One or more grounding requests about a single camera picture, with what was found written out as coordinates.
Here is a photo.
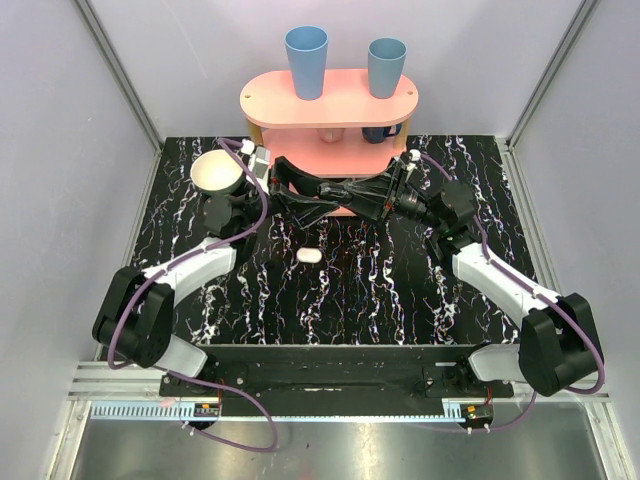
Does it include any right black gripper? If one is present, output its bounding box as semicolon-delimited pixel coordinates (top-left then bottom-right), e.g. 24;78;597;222
339;161;445;231

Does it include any white earbuds charging case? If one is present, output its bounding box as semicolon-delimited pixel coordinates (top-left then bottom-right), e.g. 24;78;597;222
296;247;323;264

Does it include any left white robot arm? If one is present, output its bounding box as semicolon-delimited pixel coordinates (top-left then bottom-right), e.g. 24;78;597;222
92;150;348;396

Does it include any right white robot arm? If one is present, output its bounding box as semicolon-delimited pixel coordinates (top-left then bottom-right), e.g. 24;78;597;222
343;154;606;397

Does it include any navy blue mug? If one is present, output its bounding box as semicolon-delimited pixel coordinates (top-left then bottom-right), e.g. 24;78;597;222
361;124;402;144

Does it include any pink mug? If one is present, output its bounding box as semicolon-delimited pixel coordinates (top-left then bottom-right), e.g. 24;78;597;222
316;128;345;144

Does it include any pink three-tier shelf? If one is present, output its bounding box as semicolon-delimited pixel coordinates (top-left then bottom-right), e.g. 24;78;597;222
238;68;421;217

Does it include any white green bowl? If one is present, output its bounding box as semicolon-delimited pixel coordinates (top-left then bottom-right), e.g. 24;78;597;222
190;150;245;195

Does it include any black marble mat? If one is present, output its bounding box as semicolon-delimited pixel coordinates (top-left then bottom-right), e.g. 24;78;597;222
131;135;543;346

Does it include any blue cup right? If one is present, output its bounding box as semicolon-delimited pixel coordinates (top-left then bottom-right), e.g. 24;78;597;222
368;38;407;99

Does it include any tall blue cup left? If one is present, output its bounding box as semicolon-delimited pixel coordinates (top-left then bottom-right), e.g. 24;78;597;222
284;25;328;100

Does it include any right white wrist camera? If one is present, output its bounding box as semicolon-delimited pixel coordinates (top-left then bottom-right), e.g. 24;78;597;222
395;149;421;174

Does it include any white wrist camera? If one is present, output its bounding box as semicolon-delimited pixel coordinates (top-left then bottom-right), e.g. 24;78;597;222
240;139;271;182
395;149;421;174

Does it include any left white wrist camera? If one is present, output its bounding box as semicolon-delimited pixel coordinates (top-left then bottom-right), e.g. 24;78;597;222
240;139;271;182

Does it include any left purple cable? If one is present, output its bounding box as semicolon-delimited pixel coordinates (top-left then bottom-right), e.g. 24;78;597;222
107;137;274;371

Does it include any purple cable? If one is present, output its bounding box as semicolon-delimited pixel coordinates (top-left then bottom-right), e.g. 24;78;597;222
107;137;274;371
417;152;607;396

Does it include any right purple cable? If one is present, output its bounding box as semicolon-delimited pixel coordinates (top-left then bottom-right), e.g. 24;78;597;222
417;152;607;396

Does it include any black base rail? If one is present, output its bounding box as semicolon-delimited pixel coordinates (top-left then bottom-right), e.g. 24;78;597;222
159;343;516;416

